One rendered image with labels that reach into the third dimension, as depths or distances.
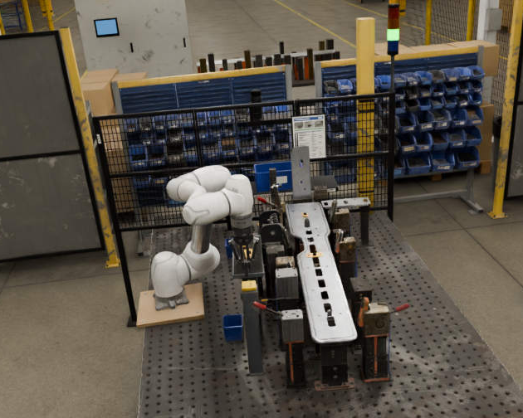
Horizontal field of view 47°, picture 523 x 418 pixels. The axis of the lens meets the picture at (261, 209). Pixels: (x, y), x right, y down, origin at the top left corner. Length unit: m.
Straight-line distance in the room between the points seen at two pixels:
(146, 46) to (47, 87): 4.86
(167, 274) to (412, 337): 1.28
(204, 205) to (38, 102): 2.87
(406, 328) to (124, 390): 1.83
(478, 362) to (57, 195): 3.54
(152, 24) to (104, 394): 6.64
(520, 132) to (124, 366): 3.81
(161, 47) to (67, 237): 4.91
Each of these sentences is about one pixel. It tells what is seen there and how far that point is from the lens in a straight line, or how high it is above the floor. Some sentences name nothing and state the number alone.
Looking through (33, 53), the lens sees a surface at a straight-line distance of 4.87.
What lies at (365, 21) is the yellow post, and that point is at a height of 1.99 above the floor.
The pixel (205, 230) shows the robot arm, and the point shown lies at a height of 1.14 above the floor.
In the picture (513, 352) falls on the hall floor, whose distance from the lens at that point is 4.20.
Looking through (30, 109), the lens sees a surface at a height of 1.42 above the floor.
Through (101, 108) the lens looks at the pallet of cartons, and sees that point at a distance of 7.25.
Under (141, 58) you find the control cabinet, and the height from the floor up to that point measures 0.92.
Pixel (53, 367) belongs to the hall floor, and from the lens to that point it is 4.34.
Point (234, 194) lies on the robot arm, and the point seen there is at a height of 1.61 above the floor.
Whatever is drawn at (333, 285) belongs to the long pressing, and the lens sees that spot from 2.83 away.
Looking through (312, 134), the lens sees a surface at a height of 1.32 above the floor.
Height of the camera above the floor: 2.50
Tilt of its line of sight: 24 degrees down
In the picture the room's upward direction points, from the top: 5 degrees counter-clockwise
